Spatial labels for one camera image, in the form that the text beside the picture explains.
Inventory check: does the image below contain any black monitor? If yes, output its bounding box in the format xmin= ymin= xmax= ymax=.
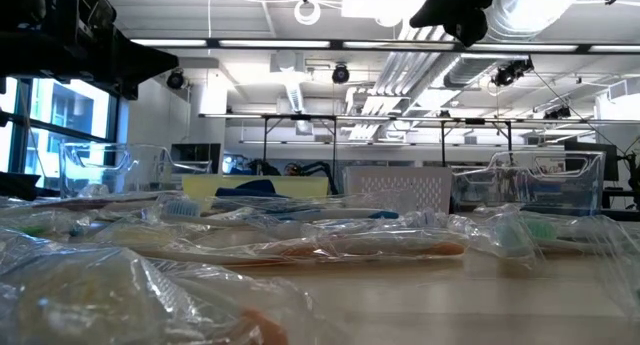
xmin=563 ymin=139 xmax=620 ymax=183
xmin=169 ymin=142 xmax=223 ymax=176

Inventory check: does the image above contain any white perforated plastic basket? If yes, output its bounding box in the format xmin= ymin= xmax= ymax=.
xmin=342 ymin=165 xmax=454 ymax=215

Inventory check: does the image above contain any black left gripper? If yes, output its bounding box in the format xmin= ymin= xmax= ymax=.
xmin=0 ymin=0 xmax=180 ymax=100

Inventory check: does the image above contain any blue plastic scoop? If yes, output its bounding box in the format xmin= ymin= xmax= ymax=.
xmin=214 ymin=178 xmax=291 ymax=199

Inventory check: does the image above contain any silver ventilation duct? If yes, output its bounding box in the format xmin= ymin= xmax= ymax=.
xmin=442 ymin=0 xmax=584 ymax=91

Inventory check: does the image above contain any yellow plastic bin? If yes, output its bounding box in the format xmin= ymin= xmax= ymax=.
xmin=181 ymin=173 xmax=331 ymax=200

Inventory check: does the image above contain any clear plastic bin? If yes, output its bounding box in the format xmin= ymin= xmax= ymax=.
xmin=58 ymin=142 xmax=214 ymax=199
xmin=451 ymin=149 xmax=606 ymax=217

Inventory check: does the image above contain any long ceiling light strip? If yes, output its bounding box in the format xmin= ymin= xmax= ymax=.
xmin=129 ymin=37 xmax=640 ymax=55

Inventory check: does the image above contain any white cable coil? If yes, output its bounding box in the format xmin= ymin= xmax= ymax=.
xmin=292 ymin=0 xmax=323 ymax=27

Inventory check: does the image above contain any window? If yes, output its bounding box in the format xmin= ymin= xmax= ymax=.
xmin=0 ymin=77 xmax=121 ymax=191

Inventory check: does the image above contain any distant black workstation frame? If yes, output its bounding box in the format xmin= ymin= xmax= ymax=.
xmin=198 ymin=112 xmax=516 ymax=182

